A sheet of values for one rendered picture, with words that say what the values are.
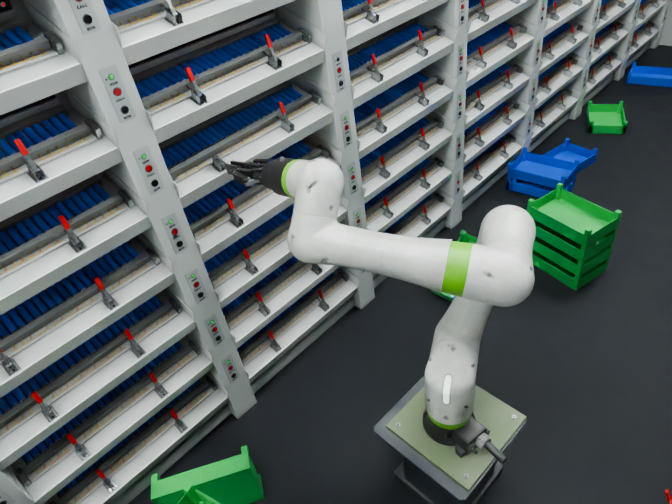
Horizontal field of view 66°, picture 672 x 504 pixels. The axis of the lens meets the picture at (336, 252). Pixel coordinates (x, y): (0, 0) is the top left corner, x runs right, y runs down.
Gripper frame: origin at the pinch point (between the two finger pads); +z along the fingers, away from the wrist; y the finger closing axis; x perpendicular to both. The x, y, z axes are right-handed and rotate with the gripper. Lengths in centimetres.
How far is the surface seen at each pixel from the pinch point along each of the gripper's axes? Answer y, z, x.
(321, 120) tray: 39.1, 7.5, -2.9
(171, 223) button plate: -20.6, 7.6, -7.1
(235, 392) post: -22, 22, -81
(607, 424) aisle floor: 54, -75, -113
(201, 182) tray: -7.8, 7.8, -1.3
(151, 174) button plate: -20.6, 4.7, 7.9
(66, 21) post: -25, -2, 45
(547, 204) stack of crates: 126, -21, -78
